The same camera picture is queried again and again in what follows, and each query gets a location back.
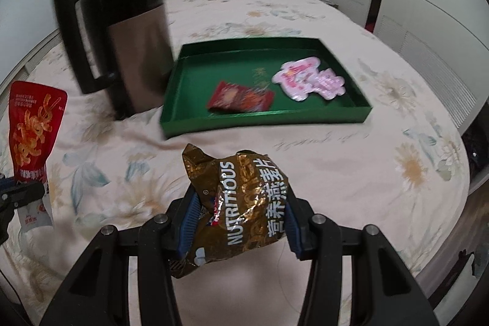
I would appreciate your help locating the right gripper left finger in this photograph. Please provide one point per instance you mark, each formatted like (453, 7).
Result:
(187, 218)

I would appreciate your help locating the floral beige bedspread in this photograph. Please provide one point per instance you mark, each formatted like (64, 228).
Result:
(404, 169)

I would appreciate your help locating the green tray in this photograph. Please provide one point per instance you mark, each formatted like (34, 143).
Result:
(252, 62)

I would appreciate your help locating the white radiator cover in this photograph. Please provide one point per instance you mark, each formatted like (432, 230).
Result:
(29, 62)

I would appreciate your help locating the black brown electric kettle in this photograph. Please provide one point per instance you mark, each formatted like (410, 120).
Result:
(120, 46)

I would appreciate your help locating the small red snack packet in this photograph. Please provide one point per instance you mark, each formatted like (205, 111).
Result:
(232, 97)

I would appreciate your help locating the brown gold oatmeal bag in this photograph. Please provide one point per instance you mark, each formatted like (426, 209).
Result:
(243, 201)

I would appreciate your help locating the pink cartoon snack packet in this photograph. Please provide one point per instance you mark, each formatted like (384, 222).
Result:
(298, 79)

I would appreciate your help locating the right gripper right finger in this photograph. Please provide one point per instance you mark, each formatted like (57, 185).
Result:
(296, 224)

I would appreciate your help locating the large red spicy snack bag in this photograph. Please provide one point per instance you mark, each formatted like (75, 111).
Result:
(35, 112)

